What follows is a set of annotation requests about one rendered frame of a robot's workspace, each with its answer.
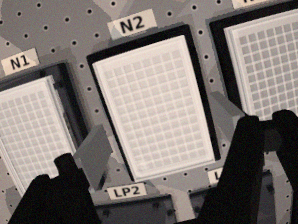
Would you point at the grey perforated base plate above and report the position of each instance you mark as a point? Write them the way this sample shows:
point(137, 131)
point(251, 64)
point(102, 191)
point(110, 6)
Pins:
point(69, 30)

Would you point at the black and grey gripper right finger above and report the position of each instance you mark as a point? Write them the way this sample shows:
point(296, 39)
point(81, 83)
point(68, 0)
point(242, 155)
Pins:
point(235, 200)

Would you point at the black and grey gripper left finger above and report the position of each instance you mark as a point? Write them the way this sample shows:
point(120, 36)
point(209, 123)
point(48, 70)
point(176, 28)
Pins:
point(79, 176)

